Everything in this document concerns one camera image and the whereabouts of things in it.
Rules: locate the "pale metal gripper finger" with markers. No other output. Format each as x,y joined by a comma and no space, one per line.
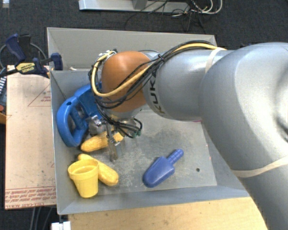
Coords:
118,148
112,153

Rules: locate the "yellow toy corn cob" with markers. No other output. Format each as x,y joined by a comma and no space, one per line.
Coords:
93,142
109,175

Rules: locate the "yellow plastic cup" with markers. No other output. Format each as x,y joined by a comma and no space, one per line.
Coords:
86,183

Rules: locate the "blue plastic scoop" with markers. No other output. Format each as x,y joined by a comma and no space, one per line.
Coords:
158,174

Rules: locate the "grey metal bin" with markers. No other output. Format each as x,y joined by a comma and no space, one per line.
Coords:
182,140

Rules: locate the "brown cardboard board red print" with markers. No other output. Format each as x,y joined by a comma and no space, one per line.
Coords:
26,152

